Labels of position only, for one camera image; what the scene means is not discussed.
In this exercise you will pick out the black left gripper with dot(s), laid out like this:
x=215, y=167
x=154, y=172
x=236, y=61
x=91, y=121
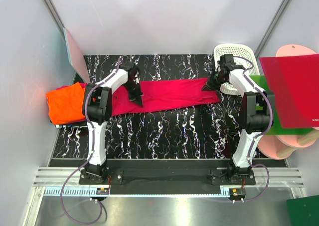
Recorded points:
x=136, y=98

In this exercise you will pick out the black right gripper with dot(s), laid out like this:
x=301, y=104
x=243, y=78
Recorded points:
x=210, y=85

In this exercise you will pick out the red t shirt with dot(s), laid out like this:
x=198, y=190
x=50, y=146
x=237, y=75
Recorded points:
x=164, y=95

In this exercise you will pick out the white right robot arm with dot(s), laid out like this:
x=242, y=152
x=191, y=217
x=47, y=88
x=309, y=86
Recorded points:
x=256, y=112

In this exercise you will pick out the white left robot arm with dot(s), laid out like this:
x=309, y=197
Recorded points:
x=97, y=109

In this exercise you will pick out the orange folded t shirt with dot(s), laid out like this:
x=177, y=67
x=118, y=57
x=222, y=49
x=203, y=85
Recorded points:
x=65, y=104

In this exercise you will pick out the green translucent plastic sheet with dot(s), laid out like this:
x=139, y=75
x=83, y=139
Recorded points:
x=277, y=128

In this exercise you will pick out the red translucent plastic sheet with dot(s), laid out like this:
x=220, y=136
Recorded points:
x=295, y=83

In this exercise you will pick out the pink round stool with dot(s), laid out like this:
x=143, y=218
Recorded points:
x=281, y=146

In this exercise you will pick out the dark green board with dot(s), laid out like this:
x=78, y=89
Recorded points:
x=304, y=211

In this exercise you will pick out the white slotted cable duct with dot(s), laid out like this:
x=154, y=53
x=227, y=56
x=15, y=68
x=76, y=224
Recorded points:
x=104, y=192

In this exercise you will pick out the aluminium rail frame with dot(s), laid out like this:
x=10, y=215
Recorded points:
x=279, y=177

